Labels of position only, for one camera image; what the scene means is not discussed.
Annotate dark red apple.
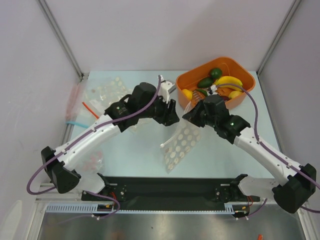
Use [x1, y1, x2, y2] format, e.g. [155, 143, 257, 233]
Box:
[222, 96, 230, 102]

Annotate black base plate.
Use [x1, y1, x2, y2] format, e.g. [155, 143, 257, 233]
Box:
[81, 174, 251, 212]

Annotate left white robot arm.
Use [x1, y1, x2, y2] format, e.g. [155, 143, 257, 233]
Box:
[41, 80, 179, 200]

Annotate clear dotted zip bag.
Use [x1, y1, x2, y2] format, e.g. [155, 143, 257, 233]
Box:
[160, 117, 202, 175]

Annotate yellow lemon left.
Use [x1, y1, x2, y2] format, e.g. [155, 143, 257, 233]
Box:
[182, 89, 193, 101]

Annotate yellow banana bunch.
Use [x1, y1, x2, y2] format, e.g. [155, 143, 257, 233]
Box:
[214, 76, 243, 91]

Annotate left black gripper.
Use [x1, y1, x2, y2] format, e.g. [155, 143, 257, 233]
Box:
[138, 91, 179, 126]

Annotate white slotted cable duct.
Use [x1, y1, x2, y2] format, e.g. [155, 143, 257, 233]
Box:
[45, 203, 250, 215]

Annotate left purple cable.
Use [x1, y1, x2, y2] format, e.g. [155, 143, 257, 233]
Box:
[26, 74, 163, 225]

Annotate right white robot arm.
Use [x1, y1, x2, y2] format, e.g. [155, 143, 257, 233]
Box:
[182, 95, 318, 214]

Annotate orange plastic basket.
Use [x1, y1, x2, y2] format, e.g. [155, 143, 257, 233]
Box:
[176, 56, 256, 109]

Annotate oval dark green avocado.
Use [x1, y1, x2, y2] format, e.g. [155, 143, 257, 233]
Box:
[197, 77, 215, 89]

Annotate aluminium front rail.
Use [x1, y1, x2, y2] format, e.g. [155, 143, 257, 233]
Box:
[35, 189, 82, 203]

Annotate crumpled clear bag middle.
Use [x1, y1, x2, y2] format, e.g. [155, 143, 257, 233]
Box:
[127, 118, 153, 134]

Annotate green chili pepper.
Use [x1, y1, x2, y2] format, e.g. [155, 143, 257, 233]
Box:
[195, 88, 208, 97]

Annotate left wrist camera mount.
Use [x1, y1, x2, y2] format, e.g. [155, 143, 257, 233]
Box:
[158, 75, 176, 103]

